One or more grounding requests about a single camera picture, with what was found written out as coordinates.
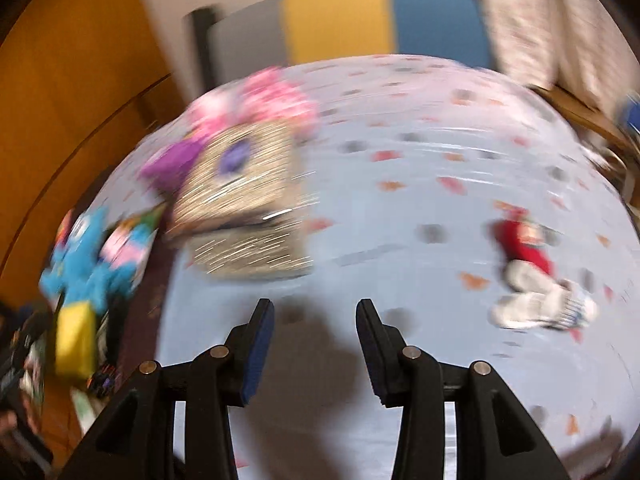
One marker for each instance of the blue plush pink ears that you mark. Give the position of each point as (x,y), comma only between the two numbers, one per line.
(126,251)

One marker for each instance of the wooden wardrobe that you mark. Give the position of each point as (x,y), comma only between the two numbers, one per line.
(82,82)

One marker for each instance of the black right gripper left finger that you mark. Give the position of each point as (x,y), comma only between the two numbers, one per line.
(172,422)

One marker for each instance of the patterned white curtain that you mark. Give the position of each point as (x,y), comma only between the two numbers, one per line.
(573,44)

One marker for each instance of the purple cardboard box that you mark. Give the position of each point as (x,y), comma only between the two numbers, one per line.
(167,169)

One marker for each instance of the pink spotted plush toy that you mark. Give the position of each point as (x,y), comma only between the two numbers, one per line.
(265,96)

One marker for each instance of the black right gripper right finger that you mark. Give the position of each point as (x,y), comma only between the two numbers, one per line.
(495,436)

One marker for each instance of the patterned white tablecloth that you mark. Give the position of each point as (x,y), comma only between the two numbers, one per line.
(413,162)

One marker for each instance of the white striped sock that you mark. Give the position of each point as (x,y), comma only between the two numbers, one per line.
(541,301)

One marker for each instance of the blue smiling plush toy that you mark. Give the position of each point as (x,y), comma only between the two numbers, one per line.
(76,273)

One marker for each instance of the red christmas sock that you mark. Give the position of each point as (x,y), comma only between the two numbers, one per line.
(521,238)

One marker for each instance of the grey yellow blue chair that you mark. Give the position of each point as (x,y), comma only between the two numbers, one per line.
(292,32)

